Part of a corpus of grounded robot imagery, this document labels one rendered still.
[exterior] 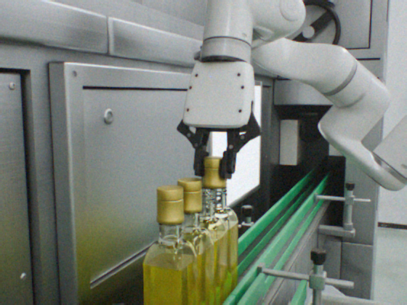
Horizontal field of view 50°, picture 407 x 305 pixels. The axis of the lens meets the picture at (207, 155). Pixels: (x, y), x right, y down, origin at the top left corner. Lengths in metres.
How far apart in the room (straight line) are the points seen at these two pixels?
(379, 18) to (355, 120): 0.80
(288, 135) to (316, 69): 0.98
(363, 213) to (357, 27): 0.64
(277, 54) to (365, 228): 0.97
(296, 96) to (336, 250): 0.58
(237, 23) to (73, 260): 0.40
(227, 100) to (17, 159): 0.29
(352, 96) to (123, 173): 0.42
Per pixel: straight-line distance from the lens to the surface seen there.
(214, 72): 0.65
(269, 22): 0.70
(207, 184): 0.64
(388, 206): 4.46
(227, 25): 0.66
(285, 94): 1.63
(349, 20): 1.63
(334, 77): 0.79
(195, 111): 0.65
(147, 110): 0.75
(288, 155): 1.76
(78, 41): 0.61
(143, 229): 0.77
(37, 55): 0.59
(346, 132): 0.85
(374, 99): 0.84
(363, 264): 1.70
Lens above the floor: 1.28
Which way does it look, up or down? 8 degrees down
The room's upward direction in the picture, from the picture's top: straight up
